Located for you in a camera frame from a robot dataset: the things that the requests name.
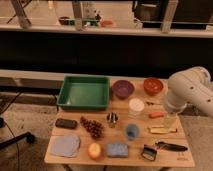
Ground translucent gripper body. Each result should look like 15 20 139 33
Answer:
163 103 183 128

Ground black eraser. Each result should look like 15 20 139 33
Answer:
55 118 77 129

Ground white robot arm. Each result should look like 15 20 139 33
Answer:
162 67 213 128

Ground red bowl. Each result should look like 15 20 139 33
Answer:
143 77 164 96

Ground purple bowl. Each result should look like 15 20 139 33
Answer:
111 80 135 99

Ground orange carrot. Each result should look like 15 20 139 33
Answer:
148 112 164 119

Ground small fork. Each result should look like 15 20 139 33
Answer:
145 101 162 106

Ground white lidded cup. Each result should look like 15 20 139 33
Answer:
129 98 145 116

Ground blue cup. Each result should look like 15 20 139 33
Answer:
125 124 140 140

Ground blue sponge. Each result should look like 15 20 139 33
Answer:
107 143 128 158

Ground bunch of red grapes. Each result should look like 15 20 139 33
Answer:
80 117 104 139

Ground green plastic tray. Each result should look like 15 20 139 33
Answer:
57 76 110 110

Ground red yellow apple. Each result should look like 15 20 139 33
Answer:
88 143 102 159

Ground blue-grey cloth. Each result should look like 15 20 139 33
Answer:
50 135 80 158

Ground black chair base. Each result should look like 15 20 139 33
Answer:
0 117 36 150

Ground black handled knife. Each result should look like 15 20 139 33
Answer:
155 141 188 152

